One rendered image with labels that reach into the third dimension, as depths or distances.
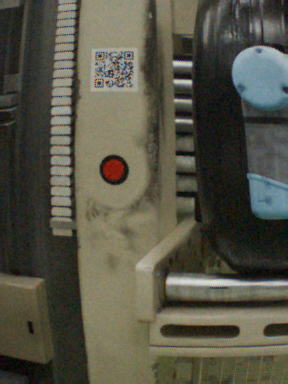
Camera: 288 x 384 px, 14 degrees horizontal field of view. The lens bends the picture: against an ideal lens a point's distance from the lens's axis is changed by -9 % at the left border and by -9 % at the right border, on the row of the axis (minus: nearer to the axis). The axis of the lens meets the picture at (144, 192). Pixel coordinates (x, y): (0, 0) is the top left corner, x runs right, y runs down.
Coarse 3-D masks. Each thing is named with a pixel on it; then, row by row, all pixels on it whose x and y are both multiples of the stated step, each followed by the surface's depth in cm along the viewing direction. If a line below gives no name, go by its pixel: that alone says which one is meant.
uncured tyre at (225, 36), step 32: (224, 0) 164; (256, 0) 163; (224, 32) 161; (256, 32) 160; (192, 64) 165; (224, 64) 160; (192, 96) 165; (224, 96) 160; (224, 128) 161; (224, 160) 163; (224, 192) 165; (224, 224) 169; (256, 224) 166; (224, 256) 176; (256, 256) 172
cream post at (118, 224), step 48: (96, 0) 182; (144, 0) 179; (96, 48) 183; (144, 48) 181; (96, 96) 185; (144, 96) 183; (96, 144) 187; (144, 144) 185; (96, 192) 188; (144, 192) 186; (96, 240) 190; (144, 240) 188; (96, 288) 191; (96, 336) 193; (144, 336) 191
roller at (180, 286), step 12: (168, 276) 181; (180, 276) 180; (192, 276) 180; (204, 276) 180; (216, 276) 179; (228, 276) 179; (240, 276) 178; (252, 276) 178; (264, 276) 177; (276, 276) 176; (168, 288) 180; (180, 288) 180; (192, 288) 179; (204, 288) 179; (216, 288) 178; (228, 288) 178; (240, 288) 177; (252, 288) 177; (264, 288) 176; (276, 288) 175; (168, 300) 182; (180, 300) 181; (192, 300) 180; (204, 300) 180; (216, 300) 179; (228, 300) 179; (240, 300) 178; (252, 300) 178; (264, 300) 177
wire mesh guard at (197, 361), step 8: (216, 256) 229; (208, 264) 230; (200, 272) 229; (200, 360) 233; (208, 360) 234; (248, 360) 231; (200, 368) 234; (208, 368) 234; (272, 368) 230; (192, 376) 235; (200, 376) 235
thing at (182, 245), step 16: (192, 224) 200; (176, 240) 190; (192, 240) 199; (160, 256) 181; (176, 256) 190; (192, 256) 200; (208, 256) 212; (144, 272) 176; (160, 272) 178; (192, 272) 201; (144, 288) 177; (160, 288) 179; (144, 304) 178; (160, 304) 181; (144, 320) 178
